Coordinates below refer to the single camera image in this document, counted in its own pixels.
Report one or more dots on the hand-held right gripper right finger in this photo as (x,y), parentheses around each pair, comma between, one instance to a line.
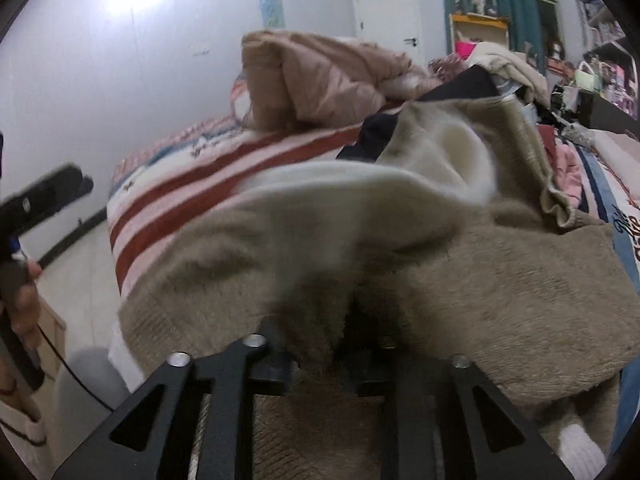
(370,371)

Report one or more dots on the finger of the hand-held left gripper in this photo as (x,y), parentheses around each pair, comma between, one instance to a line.
(55,190)

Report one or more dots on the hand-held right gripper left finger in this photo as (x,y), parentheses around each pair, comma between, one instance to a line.
(270,366)

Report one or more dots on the beige fuzzy sweater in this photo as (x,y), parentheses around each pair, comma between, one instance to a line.
(500,285)

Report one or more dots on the person's left hand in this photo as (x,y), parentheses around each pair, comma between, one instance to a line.
(27,310)

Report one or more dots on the red striped bed sheet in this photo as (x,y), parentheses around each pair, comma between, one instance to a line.
(200,170)

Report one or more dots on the pink patterned pillow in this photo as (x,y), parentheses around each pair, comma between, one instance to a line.
(241,102)

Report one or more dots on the white fuzzy cloth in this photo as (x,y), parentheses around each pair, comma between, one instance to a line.
(582,450)

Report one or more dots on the dark navy garment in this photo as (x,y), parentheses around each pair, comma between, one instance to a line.
(380,132)

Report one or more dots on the pink cloth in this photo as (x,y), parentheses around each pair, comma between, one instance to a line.
(567,172)

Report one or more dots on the beige pink quilt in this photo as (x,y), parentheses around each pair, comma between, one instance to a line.
(325,75)

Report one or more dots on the blue bordered printed blanket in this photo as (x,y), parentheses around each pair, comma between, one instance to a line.
(617,200)

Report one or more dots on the cream garment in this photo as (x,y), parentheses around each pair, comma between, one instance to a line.
(510,62)

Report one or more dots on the black cabinet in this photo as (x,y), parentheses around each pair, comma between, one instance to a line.
(612,112)

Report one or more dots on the white door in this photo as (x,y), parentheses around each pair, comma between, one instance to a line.
(387,15)

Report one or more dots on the light green bag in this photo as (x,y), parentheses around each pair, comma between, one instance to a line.
(586,77)

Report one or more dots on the yellow framed cabinet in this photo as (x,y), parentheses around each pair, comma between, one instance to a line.
(480,21)

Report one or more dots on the wall poster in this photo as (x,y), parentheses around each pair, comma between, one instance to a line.
(272,11)

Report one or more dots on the cluttered wall shelf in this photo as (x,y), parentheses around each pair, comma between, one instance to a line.
(607,35)

